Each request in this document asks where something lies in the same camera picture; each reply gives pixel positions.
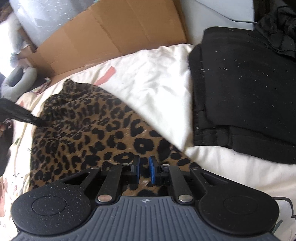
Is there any cream bear print bedsheet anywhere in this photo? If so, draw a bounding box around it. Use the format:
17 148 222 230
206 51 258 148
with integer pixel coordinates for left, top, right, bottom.
1 44 295 240

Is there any black folded clothes stack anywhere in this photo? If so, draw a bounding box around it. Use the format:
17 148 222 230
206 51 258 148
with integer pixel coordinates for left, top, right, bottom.
189 1 295 164

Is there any brown cardboard sheet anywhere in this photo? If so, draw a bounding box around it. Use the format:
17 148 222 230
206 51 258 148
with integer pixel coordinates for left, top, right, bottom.
19 0 188 80

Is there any floral folded cloth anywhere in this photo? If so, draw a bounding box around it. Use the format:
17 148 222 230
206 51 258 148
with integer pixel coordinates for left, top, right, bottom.
31 77 51 95

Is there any leopard print garment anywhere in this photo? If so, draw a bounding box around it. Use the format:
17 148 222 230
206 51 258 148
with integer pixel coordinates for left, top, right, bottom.
29 79 197 196

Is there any white pillar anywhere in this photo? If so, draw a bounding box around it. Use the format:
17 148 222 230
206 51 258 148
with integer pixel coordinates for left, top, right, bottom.
180 0 255 45

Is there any grey neck pillow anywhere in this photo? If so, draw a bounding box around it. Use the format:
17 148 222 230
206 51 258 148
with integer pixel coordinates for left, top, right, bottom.
1 67 38 102

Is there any grey cabinet panel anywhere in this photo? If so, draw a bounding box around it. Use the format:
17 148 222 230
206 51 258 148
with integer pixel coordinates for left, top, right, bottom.
10 0 97 47

